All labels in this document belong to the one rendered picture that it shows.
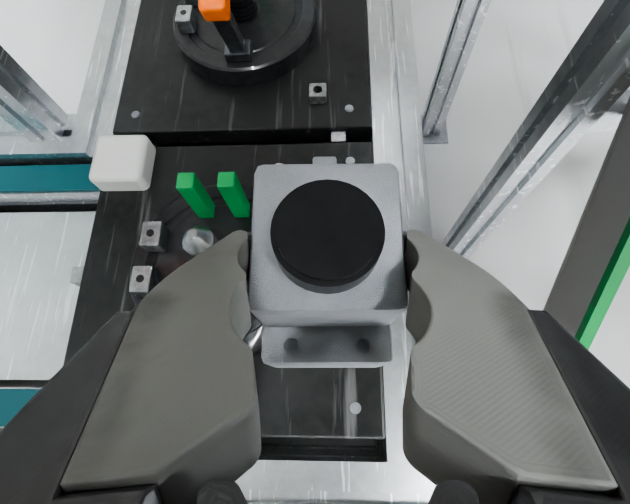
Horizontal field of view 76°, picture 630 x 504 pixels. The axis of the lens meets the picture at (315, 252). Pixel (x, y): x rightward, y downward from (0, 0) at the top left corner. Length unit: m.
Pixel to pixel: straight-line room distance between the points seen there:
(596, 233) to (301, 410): 0.21
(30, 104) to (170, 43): 0.14
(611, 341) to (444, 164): 0.28
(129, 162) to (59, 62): 0.35
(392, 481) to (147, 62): 0.43
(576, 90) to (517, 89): 0.38
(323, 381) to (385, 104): 0.26
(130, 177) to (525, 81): 0.47
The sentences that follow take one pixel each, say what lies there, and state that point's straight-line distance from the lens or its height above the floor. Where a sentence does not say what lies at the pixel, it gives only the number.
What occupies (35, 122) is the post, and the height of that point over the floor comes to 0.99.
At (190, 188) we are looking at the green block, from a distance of 0.29.
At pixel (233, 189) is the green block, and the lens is 0.28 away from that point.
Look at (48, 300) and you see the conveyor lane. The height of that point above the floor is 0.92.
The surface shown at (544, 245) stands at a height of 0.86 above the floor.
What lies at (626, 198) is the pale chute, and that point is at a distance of 0.22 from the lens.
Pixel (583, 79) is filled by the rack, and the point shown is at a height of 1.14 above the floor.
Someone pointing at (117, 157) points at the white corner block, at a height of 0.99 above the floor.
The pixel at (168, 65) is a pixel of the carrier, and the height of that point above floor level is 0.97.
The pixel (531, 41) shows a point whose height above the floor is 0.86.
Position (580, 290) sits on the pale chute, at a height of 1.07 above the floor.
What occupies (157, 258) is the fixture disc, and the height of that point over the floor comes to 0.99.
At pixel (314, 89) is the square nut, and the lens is 0.40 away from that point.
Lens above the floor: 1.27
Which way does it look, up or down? 70 degrees down
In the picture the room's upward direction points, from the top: 9 degrees counter-clockwise
